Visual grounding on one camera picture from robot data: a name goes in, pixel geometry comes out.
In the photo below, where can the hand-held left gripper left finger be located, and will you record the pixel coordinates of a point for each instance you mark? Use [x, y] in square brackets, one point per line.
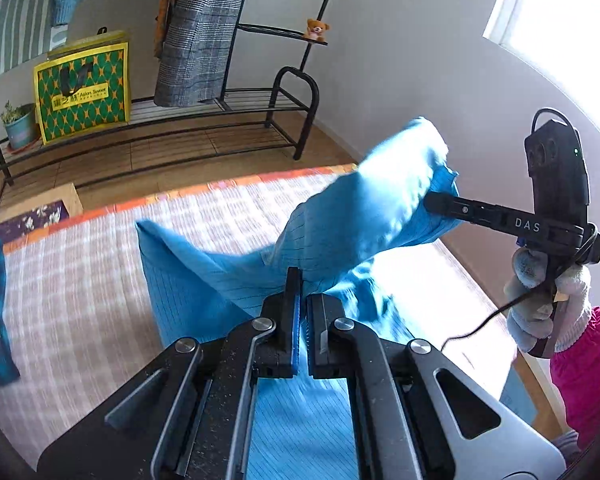
[292, 330]

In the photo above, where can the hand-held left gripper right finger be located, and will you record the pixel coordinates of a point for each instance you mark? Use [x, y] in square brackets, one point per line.
[316, 340]

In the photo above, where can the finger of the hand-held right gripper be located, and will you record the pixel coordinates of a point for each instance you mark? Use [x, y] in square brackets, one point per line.
[460, 208]

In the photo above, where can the light blue striped jacket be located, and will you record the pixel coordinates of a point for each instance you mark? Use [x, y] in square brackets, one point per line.
[360, 210]

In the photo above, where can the person's right forearm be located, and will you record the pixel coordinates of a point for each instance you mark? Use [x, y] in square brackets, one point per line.
[590, 375]

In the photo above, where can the black metal clothes rack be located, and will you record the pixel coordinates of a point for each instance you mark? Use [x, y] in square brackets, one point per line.
[306, 130]

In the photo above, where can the person's right hand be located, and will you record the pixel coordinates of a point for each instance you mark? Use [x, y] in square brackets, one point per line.
[527, 270]

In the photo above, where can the window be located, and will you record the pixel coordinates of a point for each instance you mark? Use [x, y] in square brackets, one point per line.
[570, 25]

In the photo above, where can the checked bed blanket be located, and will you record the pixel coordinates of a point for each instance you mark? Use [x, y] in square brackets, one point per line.
[105, 270]

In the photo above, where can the orange bed sheet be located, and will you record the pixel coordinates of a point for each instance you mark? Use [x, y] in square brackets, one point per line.
[130, 205]

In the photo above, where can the brown teddy bear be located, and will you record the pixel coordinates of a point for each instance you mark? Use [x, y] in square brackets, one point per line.
[316, 30]

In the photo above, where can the cardboard box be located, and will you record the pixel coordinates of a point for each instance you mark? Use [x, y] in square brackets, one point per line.
[55, 197]

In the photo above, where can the dark floral cloth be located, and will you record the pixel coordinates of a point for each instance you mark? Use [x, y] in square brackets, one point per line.
[30, 222]

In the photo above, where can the grey plaid coat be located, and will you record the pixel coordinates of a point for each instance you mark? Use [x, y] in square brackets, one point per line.
[195, 50]

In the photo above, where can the yellow green patterned box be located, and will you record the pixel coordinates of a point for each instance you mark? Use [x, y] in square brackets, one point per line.
[80, 110]

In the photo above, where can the small potted plant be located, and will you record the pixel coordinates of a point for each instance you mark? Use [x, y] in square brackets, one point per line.
[20, 130]

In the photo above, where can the orange scarf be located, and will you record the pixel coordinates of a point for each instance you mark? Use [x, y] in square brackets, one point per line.
[162, 15]

